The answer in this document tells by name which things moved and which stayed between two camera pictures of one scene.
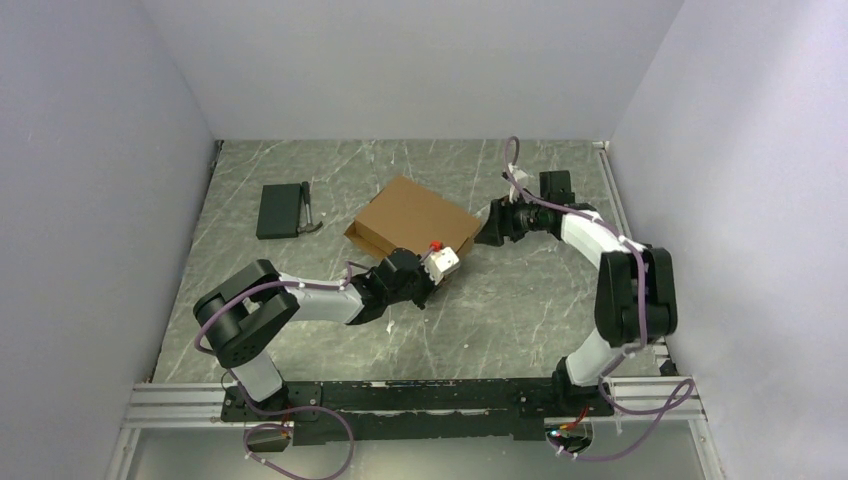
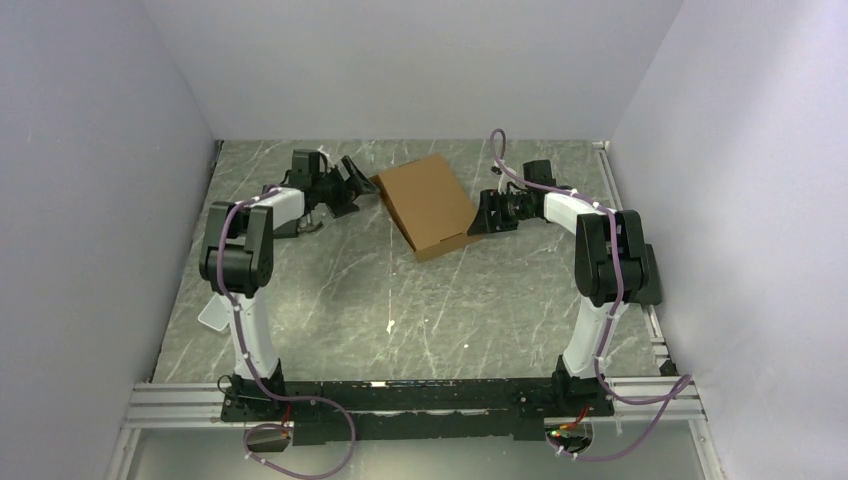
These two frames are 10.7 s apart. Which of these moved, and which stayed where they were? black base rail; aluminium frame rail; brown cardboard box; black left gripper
Moved: brown cardboard box; black left gripper
Stayed: black base rail; aluminium frame rail
